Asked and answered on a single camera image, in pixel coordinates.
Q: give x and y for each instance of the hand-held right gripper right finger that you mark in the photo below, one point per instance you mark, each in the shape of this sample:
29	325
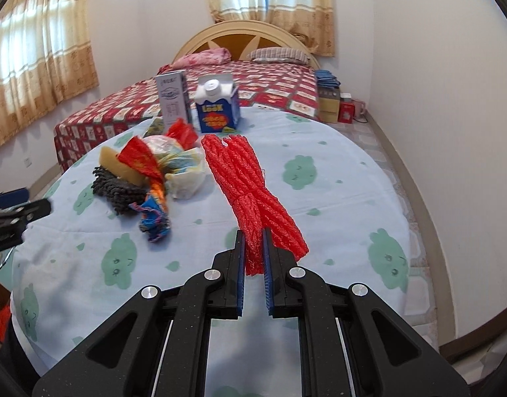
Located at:
268	281

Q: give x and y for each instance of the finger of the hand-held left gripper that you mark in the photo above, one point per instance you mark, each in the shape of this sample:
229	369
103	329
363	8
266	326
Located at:
34	210
13	196

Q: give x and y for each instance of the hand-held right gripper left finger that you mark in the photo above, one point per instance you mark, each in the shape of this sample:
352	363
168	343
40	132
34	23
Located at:
239	281

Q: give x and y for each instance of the black knitted cloth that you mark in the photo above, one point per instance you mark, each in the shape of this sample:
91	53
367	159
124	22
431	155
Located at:
117	194

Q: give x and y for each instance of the yellow sponge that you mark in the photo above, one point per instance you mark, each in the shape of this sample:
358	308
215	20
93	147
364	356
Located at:
112	163

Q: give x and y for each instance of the red foam net bundle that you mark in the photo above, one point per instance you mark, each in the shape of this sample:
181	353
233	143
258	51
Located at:
241	182

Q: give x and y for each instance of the blue orange twisted wrapper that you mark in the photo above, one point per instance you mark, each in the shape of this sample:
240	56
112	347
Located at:
154	219

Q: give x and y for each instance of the white plastic bag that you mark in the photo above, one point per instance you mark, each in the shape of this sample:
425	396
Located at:
187	178

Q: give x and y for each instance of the red foil wrapper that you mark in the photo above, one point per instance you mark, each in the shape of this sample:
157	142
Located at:
139	159

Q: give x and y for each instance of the red plastic bag knot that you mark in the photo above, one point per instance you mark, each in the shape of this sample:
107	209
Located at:
183	134

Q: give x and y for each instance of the red plastic bag on floor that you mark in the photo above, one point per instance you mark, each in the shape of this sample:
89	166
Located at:
3	318

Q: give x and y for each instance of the wide beige floral curtain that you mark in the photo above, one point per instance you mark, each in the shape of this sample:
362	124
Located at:
34	70

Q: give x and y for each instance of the bed with red checked bedspread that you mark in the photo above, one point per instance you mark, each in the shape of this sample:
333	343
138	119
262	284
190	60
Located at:
125	107

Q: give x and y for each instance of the small dark packet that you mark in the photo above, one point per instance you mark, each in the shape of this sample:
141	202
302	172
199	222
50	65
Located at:
156	126

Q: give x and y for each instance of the blue carton with white cap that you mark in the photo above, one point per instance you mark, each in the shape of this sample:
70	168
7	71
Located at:
216	115

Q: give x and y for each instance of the white tall milk carton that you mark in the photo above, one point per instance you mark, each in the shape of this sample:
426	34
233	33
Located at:
172	99

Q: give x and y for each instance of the small red box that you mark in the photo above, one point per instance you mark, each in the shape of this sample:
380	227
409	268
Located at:
346	112

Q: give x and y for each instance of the cardboard boxes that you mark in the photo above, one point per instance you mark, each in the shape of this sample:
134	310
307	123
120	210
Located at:
328	105

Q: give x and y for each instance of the pink box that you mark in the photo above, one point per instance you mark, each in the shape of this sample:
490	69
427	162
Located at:
358	108

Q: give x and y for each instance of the stack of blue cloths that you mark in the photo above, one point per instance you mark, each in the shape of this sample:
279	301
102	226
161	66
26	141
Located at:
327	79

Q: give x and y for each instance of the pink pillow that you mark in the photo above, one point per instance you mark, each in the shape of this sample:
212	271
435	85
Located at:
203	58

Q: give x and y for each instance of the striped pillow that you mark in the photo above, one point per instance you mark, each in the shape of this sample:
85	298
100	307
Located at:
278	55

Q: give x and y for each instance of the cream arched headboard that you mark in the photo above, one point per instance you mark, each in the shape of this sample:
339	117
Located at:
236	35

